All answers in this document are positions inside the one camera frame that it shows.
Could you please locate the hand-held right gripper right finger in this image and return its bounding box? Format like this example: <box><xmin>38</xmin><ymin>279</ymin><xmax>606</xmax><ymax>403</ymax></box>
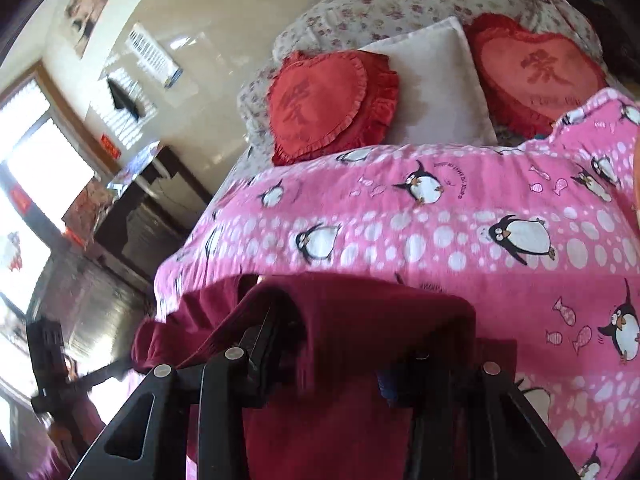
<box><xmin>380</xmin><ymin>350</ymin><xmax>583</xmax><ymax>480</ymax></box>

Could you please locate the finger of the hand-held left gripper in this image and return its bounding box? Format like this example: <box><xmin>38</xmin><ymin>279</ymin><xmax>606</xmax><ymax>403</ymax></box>
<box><xmin>65</xmin><ymin>357</ymin><xmax>135</xmax><ymax>393</ymax></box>

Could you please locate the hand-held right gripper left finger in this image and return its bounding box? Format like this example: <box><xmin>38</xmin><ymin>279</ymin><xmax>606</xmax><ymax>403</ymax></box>
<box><xmin>67</xmin><ymin>305</ymin><xmax>283</xmax><ymax>480</ymax></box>

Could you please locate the dark red sweater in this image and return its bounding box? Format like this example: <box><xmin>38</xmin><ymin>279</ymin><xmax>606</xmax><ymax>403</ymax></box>
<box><xmin>132</xmin><ymin>272</ymin><xmax>518</xmax><ymax>480</ymax></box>

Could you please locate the ribbed metal panel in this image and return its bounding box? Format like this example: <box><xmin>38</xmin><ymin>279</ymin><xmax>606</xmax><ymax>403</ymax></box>
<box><xmin>30</xmin><ymin>255</ymin><xmax>158</xmax><ymax>361</ymax></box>

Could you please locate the pink penguin print blanket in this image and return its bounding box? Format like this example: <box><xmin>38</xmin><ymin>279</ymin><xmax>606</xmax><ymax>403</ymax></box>
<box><xmin>152</xmin><ymin>87</ymin><xmax>640</xmax><ymax>480</ymax></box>

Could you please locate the dark wooden desk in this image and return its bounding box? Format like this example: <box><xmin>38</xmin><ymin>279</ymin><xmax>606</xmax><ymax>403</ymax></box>
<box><xmin>92</xmin><ymin>145</ymin><xmax>213</xmax><ymax>281</ymax></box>

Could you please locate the red printed box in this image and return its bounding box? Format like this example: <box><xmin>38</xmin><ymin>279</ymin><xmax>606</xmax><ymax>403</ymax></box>
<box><xmin>62</xmin><ymin>180</ymin><xmax>116</xmax><ymax>241</ymax></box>

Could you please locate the white desk cloth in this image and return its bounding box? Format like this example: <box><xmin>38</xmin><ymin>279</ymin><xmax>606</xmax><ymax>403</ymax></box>
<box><xmin>112</xmin><ymin>142</ymin><xmax>166</xmax><ymax>186</ymax></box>

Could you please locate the red heart-shaped pillow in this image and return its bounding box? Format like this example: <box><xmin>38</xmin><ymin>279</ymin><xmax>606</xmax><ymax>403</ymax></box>
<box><xmin>266</xmin><ymin>50</ymin><xmax>401</xmax><ymax>167</ymax></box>
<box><xmin>462</xmin><ymin>12</ymin><xmax>608</xmax><ymax>138</ymax></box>

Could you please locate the dark hanging cloth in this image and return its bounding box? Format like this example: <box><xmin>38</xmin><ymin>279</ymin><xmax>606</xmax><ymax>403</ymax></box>
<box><xmin>107</xmin><ymin>77</ymin><xmax>141</xmax><ymax>121</ymax></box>

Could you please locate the white square pillow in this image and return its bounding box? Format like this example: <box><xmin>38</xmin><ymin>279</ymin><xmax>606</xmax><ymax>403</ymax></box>
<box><xmin>357</xmin><ymin>16</ymin><xmax>498</xmax><ymax>147</ymax></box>

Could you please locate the eye chart poster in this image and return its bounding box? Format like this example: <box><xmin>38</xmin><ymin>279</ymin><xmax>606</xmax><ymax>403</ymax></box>
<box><xmin>127</xmin><ymin>22</ymin><xmax>182</xmax><ymax>86</ymax></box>

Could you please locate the floral rolled quilt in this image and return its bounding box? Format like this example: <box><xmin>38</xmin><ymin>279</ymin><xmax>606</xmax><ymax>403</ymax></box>
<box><xmin>237</xmin><ymin>0</ymin><xmax>601</xmax><ymax>156</ymax></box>

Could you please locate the window with wooden frame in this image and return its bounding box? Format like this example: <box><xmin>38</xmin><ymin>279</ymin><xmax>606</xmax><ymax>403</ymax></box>
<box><xmin>0</xmin><ymin>62</ymin><xmax>98</xmax><ymax>281</ymax></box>

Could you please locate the red wall sign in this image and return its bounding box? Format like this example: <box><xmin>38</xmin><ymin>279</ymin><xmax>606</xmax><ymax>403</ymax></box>
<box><xmin>99</xmin><ymin>132</ymin><xmax>122</xmax><ymax>160</ymax></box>

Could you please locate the wall poster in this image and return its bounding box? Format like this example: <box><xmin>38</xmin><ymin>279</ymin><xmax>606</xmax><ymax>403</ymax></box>
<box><xmin>62</xmin><ymin>0</ymin><xmax>116</xmax><ymax>56</ymax></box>

